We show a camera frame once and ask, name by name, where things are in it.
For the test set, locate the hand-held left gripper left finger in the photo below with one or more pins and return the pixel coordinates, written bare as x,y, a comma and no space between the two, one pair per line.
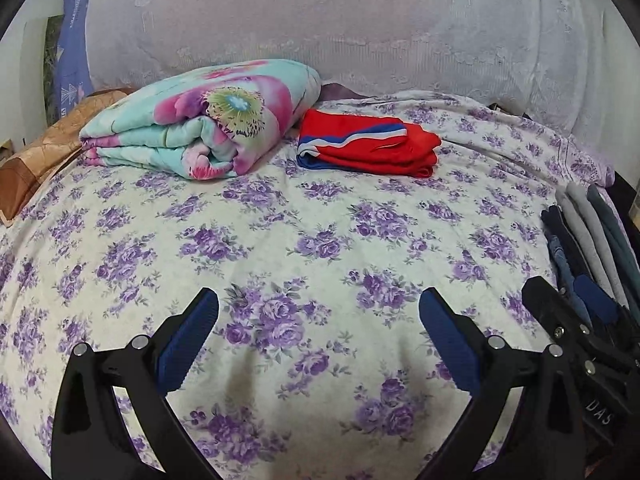
187,335

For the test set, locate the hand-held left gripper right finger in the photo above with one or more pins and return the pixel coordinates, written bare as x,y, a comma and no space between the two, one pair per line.
450,345

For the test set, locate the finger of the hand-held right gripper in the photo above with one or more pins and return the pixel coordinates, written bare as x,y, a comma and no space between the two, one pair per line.
545,305
595,302

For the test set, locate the red pants with striped band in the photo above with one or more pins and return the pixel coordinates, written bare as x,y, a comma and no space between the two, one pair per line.
380,152

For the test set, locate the blue denim folded pants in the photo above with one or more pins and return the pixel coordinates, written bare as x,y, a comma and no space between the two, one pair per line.
557,255

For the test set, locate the teal folded pants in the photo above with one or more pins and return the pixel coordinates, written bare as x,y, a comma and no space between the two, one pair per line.
612,230

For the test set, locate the dark navy folded pants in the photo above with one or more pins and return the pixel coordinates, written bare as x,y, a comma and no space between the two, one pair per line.
560,225

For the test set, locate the stack of folded grey blue clothes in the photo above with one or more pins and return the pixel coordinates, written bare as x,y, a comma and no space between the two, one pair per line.
585,230

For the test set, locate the purple floral bed sheet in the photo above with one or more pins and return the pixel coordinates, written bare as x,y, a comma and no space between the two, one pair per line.
310,220

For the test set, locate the folded floral blanket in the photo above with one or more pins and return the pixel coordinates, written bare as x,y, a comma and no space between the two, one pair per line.
165,130

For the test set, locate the brown satin pillow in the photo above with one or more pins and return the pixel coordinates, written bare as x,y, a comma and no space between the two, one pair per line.
45,150

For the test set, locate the dark purple cloth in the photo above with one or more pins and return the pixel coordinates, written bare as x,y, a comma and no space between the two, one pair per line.
340,92

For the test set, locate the green patterned cloth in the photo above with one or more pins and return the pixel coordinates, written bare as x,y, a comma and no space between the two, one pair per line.
52,70

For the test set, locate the blue patterned pillow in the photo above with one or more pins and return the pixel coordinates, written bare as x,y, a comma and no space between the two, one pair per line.
72,50

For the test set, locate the lavender lace headboard cover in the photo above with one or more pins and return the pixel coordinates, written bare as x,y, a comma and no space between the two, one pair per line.
350,20

